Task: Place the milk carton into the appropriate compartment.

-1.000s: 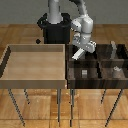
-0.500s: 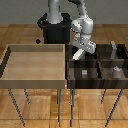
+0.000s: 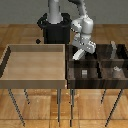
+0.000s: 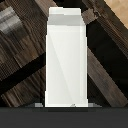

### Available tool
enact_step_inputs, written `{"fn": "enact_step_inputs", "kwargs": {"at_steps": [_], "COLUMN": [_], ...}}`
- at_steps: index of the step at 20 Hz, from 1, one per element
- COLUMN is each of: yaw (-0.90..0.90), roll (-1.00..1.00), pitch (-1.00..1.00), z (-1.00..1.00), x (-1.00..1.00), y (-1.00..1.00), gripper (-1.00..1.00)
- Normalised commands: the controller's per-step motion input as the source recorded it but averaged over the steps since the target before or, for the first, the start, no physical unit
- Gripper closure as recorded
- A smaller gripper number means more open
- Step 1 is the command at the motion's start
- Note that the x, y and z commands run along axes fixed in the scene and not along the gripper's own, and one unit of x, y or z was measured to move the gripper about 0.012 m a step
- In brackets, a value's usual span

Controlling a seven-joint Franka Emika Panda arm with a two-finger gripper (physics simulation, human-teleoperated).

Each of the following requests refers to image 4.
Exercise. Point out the white milk carton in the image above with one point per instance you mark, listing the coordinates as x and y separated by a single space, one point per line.
66 60

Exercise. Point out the dark wooden compartment bin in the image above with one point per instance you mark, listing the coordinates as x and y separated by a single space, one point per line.
20 90

